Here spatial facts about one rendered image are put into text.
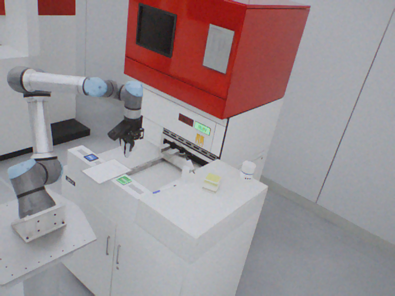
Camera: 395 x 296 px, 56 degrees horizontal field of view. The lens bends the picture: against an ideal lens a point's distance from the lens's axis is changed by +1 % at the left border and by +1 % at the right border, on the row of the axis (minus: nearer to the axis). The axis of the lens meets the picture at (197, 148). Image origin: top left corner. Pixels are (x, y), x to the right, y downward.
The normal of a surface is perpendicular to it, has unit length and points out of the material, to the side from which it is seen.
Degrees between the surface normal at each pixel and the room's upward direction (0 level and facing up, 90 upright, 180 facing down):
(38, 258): 0
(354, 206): 90
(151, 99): 90
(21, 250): 0
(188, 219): 0
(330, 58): 90
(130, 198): 90
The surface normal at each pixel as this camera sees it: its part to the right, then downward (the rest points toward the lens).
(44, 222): 0.73, 0.43
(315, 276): 0.17, -0.87
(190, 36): -0.62, 0.27
